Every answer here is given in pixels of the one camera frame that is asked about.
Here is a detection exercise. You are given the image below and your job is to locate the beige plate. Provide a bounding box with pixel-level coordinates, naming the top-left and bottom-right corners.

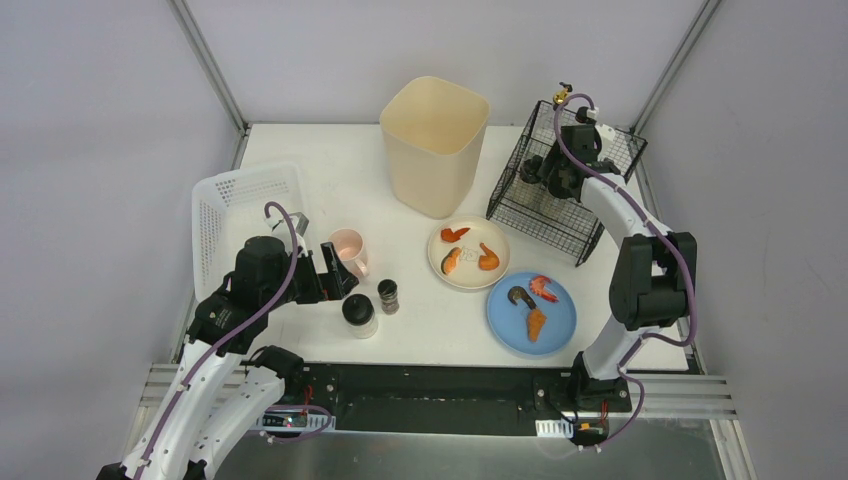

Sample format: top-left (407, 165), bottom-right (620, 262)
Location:
top-left (427, 216), bottom-right (511, 290)

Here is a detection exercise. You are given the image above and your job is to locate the orange food piece top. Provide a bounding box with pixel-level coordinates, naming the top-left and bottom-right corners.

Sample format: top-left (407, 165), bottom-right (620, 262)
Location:
top-left (440, 227), bottom-right (470, 243)

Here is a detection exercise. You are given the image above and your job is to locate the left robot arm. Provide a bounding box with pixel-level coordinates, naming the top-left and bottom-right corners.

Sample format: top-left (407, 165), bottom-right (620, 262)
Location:
top-left (98, 236), bottom-right (359, 479)

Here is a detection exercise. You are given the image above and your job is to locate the clear glass bottle gold cap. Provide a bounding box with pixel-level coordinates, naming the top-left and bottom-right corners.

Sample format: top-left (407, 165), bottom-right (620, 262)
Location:
top-left (540, 82), bottom-right (573, 130)

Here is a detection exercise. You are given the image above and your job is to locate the orange dark food piece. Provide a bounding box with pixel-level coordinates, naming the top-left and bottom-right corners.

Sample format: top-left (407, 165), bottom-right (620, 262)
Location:
top-left (440, 247), bottom-right (462, 275)

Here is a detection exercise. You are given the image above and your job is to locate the black wire basket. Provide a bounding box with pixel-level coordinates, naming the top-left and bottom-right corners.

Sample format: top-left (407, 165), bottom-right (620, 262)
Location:
top-left (486, 100), bottom-right (647, 265)

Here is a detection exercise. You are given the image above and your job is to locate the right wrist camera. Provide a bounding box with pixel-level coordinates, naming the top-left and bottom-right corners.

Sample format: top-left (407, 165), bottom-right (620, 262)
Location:
top-left (575, 106), bottom-right (617, 151)

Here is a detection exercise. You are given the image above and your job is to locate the small dark spice jar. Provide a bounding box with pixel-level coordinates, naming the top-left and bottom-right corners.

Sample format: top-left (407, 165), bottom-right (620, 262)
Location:
top-left (377, 279), bottom-right (399, 315)

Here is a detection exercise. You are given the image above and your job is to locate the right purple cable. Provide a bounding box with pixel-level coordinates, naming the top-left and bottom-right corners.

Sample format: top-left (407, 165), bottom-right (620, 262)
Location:
top-left (553, 93), bottom-right (699, 452)

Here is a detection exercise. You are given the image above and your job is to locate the beige plastic bin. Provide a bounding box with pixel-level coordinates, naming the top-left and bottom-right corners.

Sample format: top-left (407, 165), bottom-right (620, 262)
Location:
top-left (379, 76), bottom-right (490, 219)

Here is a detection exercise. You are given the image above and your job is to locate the pink mug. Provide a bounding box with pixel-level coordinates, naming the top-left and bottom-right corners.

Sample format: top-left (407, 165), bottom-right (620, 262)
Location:
top-left (329, 228), bottom-right (369, 278)

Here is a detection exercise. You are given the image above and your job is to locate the white plastic basket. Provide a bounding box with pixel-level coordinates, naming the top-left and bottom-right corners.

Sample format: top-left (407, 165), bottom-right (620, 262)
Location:
top-left (191, 161), bottom-right (312, 300)

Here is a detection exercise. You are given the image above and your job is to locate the dark curved food piece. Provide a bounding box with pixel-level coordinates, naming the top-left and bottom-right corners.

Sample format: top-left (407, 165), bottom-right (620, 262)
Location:
top-left (508, 286), bottom-right (537, 310)

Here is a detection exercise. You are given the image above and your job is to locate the orange curved food piece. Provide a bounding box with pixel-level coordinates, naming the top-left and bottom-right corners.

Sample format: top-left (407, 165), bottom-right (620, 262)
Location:
top-left (478, 242), bottom-right (500, 271)

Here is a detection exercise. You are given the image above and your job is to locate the blue plate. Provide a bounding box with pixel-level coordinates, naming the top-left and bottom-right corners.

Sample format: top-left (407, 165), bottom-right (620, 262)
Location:
top-left (486, 272), bottom-right (577, 357)

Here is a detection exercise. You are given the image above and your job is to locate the purple cable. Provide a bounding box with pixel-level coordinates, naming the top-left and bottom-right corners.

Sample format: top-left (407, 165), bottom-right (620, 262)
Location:
top-left (553, 93), bottom-right (699, 452)
top-left (132, 200), bottom-right (301, 480)

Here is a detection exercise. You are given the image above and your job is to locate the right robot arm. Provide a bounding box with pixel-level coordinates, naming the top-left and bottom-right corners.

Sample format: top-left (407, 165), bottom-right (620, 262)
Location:
top-left (546, 124), bottom-right (697, 410)

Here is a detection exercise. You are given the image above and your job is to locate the red shrimp toy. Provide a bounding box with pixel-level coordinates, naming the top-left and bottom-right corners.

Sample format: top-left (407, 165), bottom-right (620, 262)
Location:
top-left (529, 275), bottom-right (559, 303)

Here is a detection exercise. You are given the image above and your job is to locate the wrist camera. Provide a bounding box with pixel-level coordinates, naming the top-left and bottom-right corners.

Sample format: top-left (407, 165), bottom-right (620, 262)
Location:
top-left (575, 106), bottom-right (617, 151)
top-left (265, 210), bottom-right (309, 255)

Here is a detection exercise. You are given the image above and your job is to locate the orange fried food piece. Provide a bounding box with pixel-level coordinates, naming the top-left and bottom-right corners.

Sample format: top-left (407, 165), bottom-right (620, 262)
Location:
top-left (526, 308), bottom-right (547, 343)

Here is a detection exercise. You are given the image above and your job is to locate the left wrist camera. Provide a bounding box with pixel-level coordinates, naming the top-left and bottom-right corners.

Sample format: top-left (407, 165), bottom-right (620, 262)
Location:
top-left (265, 210), bottom-right (309, 255)

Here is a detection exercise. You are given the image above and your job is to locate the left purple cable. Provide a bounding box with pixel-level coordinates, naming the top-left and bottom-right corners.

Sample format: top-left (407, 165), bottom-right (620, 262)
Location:
top-left (132, 200), bottom-right (301, 480)

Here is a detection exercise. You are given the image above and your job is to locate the black lid jar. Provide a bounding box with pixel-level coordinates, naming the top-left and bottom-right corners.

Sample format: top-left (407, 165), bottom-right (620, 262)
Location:
top-left (342, 294), bottom-right (378, 339)
top-left (519, 155), bottom-right (544, 201)

